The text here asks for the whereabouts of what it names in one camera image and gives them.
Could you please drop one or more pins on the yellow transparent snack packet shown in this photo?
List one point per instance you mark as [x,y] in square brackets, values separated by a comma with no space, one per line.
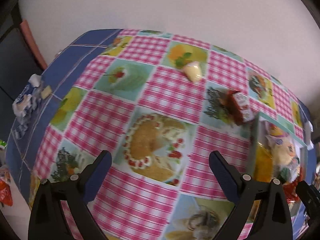
[263,164]

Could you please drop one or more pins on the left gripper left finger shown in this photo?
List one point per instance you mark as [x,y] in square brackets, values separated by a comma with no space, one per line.
[47,218]

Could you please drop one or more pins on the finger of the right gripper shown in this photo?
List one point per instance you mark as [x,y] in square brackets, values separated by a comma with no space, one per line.
[309,196]

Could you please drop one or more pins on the clear yellow cake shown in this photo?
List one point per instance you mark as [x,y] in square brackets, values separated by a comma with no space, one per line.
[283,152]

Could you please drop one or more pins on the crumpled blue white wrapper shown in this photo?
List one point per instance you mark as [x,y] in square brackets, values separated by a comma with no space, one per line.
[28,102]

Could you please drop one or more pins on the red white chocolate packet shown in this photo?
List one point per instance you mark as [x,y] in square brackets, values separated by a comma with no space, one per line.
[237,106]

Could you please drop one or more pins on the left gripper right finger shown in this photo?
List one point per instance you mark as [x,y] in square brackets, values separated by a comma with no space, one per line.
[272,220]

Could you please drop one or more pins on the orange snack bag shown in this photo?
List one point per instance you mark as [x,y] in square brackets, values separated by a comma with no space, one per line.
[5,182]

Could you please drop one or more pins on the yellow jelly cup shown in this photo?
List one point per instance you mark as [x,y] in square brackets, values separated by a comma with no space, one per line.
[193,71]

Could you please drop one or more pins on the white tray green rim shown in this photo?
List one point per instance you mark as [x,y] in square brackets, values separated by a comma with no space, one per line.
[265,125]

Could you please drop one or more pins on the red crinkled candy wrapper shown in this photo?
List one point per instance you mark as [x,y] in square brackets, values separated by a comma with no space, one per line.
[290,192]

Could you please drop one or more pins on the pink checkered picture tablecloth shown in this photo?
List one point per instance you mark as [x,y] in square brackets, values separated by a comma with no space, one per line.
[124,91]

